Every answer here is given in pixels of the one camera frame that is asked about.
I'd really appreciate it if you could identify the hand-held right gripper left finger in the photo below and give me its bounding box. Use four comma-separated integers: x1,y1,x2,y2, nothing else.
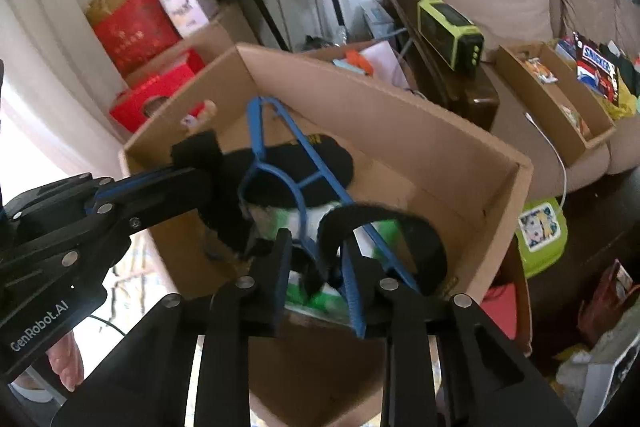
50,228,293,427

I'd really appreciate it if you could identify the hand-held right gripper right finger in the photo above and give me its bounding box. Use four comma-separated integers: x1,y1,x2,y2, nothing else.
341,241,578,427

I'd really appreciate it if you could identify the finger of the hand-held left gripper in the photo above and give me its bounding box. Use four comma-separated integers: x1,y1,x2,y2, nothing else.
130,201,222,236
94,166,217,208

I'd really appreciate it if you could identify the black garment with straps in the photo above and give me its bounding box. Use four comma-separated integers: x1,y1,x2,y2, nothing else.
170,130,449,299

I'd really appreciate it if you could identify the black printed cardboard insert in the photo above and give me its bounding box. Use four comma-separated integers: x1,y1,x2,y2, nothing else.
235,133,355,210

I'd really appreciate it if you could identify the blue clothes hanger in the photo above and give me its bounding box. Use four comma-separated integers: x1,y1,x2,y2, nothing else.
237,95,422,294

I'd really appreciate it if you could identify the large brown cardboard box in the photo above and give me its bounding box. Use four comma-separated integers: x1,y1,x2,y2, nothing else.
118,43,535,427

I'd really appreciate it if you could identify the person's left hand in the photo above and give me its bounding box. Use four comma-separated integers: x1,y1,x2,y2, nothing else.
50,332,84,394

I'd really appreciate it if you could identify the green white plastic packet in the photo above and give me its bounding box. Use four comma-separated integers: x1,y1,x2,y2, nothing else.
244,201,402,329

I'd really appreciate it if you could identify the small doll figure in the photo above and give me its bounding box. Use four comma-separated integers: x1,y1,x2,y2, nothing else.
181,99,219,128

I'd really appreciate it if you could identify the red gift box with window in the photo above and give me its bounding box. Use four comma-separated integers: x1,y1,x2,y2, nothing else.
108,49,207,134

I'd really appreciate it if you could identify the white curtain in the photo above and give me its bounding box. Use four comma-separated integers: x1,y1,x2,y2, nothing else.
0,0,128,192

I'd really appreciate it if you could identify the brown cardboard storage box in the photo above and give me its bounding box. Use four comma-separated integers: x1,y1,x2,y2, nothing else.
124,4,262,88

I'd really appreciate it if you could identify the white pink carton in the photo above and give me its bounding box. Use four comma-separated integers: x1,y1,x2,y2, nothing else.
158,0,221,39

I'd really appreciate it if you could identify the green cartoon lunch box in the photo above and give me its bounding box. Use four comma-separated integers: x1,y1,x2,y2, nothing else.
514,198,569,279

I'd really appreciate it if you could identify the cardboard box of clutter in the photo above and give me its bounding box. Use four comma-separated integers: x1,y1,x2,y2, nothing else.
299,38,417,94

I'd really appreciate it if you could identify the dark wooden side table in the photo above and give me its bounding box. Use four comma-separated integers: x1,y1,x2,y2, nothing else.
385,0,502,134

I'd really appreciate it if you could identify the brown paper bag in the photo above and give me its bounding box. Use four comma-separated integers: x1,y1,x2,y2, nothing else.
579,258,640,349

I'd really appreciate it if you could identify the beige sofa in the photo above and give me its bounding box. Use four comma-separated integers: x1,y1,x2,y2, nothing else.
370,0,640,194

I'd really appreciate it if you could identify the white crumpled plastic bag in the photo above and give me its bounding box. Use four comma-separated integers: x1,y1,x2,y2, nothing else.
554,307,640,427

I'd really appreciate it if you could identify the cardboard tray of snacks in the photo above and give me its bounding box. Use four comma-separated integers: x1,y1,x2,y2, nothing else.
494,41,617,150

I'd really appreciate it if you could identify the green black radio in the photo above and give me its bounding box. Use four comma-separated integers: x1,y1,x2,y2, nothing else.
417,0,485,72

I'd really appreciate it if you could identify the brown chocolate bar bag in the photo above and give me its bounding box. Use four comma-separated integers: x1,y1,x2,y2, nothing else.
570,32,622,102

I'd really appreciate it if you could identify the white cable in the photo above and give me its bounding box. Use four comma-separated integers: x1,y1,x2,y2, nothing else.
525,111,569,208

